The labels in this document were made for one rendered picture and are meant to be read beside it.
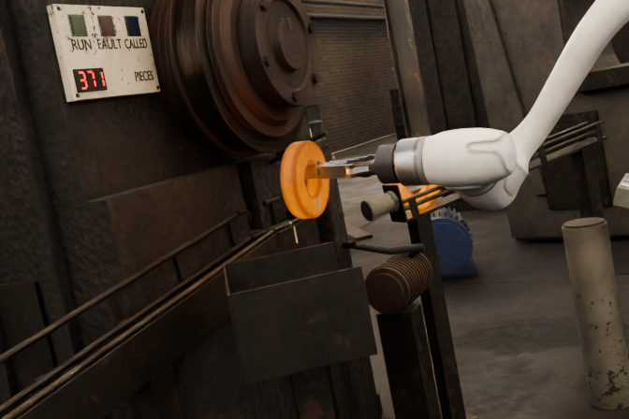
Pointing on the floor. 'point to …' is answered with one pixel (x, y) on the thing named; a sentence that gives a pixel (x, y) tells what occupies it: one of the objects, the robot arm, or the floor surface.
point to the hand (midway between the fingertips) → (305, 171)
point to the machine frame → (120, 192)
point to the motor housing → (404, 334)
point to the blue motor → (453, 244)
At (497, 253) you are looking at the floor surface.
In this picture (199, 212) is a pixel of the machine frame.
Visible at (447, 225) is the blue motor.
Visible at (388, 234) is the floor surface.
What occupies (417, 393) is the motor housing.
